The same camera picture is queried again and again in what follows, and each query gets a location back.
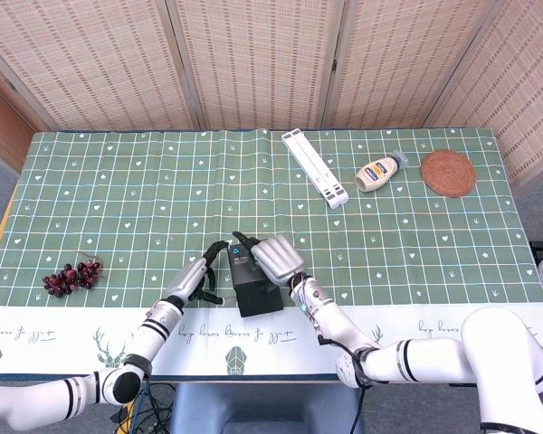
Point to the bamboo folding screen panel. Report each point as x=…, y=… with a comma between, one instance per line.
x=402, y=59
x=258, y=59
x=95, y=59
x=529, y=90

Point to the grey blue robot torso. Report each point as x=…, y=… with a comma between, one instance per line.
x=262, y=407

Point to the brown wooden door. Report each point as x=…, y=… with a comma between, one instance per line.
x=0, y=131

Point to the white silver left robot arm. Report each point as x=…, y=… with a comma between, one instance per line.
x=158, y=330

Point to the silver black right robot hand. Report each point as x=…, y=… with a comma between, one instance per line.
x=278, y=260

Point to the black folding cardboard box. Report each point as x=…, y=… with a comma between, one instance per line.
x=258, y=303

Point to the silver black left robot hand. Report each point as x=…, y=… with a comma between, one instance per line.
x=187, y=280

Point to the dark red grape bunch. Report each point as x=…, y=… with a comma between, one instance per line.
x=72, y=278

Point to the round brown woven coaster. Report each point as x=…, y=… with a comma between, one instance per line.
x=448, y=174

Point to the white folding stand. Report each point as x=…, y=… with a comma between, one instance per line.
x=314, y=169

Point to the cream mayonnaise squeeze bottle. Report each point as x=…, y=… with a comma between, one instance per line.
x=375, y=174

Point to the green grid tablecloth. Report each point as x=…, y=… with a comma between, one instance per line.
x=117, y=181

